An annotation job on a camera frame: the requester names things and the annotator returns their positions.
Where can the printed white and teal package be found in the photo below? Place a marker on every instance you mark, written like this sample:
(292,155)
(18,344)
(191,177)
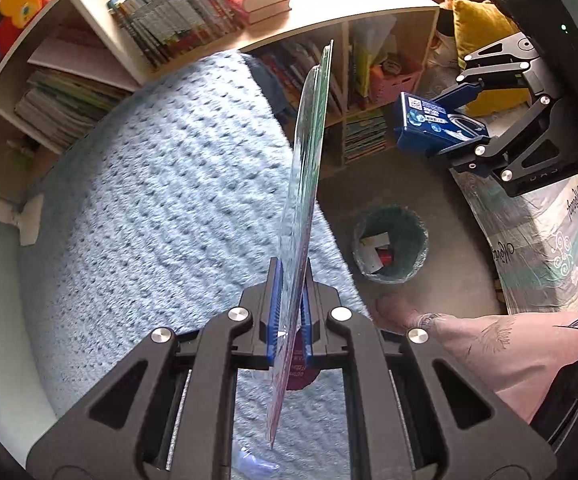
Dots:
(544,245)

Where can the yellow pillow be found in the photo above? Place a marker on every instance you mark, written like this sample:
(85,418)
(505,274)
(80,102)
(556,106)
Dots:
(479,25)

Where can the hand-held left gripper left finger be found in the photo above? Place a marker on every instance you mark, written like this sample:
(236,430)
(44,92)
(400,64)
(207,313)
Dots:
(275,310)

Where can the stack of flat picture books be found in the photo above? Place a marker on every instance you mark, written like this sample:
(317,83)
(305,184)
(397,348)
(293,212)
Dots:
(366,135)

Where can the pink plastic basket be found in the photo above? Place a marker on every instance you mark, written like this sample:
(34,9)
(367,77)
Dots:
(396,82)

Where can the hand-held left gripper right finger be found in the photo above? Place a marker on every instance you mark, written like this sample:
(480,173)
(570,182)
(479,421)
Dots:
(305,320)

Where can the wooden bookshelf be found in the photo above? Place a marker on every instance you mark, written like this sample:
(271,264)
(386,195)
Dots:
(94,5)

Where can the light blue knitted blanket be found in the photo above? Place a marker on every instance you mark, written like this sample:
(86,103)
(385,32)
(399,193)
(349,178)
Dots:
(169,210)

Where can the green mesh trash bin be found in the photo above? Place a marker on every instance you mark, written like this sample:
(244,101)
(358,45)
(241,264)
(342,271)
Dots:
(399,240)

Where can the red and yellow toy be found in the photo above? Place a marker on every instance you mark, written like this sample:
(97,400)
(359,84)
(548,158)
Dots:
(14,15)

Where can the row of slanted shelf books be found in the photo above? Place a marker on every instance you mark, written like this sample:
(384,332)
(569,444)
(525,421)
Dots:
(289,70)

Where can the row of upright paperback books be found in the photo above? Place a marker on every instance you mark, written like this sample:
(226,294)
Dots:
(179,15)

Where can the person's leg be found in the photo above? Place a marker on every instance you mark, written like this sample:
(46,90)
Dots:
(494,350)

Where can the blue chewing gum pack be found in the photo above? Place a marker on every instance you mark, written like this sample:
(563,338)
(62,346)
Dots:
(429,120)

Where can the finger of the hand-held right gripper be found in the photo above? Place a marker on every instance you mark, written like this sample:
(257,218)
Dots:
(514,150)
(494,67)

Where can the row of thin picture books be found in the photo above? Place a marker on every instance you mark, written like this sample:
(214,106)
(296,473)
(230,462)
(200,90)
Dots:
(64,105)

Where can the clear plastic bag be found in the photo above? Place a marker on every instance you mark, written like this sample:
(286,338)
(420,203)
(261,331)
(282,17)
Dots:
(254,460)

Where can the purple foil wrapper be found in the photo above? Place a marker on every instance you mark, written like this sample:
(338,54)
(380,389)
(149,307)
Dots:
(304,185)

